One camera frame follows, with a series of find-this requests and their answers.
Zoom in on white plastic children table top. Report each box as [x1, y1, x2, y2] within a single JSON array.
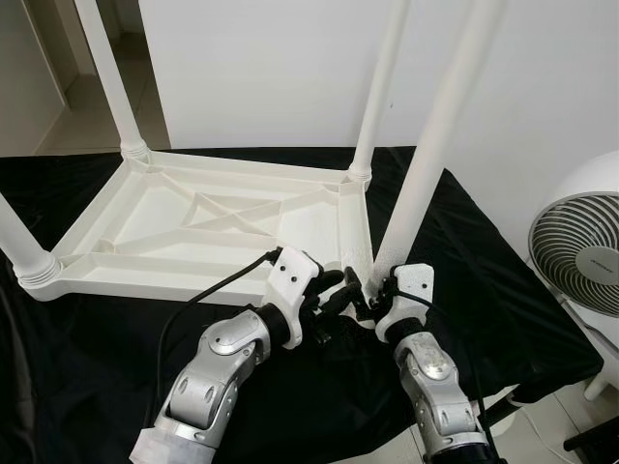
[[19, 145, 378, 303]]

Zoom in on black tablecloth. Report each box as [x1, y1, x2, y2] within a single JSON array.
[[0, 145, 605, 464]]

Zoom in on white round floor fan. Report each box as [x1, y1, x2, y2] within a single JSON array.
[[527, 150, 619, 402]]

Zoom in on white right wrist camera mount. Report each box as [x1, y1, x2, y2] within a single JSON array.
[[375, 263, 436, 339]]

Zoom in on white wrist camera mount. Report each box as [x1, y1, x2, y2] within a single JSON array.
[[263, 246, 322, 349], [375, 263, 436, 339]]

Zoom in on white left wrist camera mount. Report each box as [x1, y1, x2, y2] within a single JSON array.
[[263, 246, 322, 349]]

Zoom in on black metal table frame bar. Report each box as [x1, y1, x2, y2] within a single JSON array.
[[479, 387, 528, 428]]

